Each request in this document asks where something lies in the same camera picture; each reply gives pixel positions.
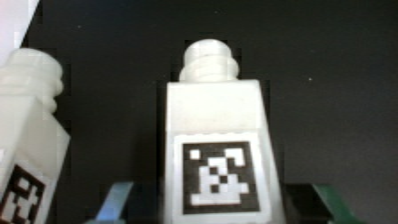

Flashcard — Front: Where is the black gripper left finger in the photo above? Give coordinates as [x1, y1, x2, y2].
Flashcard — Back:
[83, 181, 161, 224]

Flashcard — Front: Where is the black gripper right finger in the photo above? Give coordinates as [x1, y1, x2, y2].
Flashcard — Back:
[283, 183, 367, 224]

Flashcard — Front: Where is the white table leg with tag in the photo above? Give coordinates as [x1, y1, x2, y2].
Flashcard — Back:
[164, 39, 287, 224]

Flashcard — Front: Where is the white square tabletop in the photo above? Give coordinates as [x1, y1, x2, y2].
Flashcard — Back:
[0, 0, 40, 66]

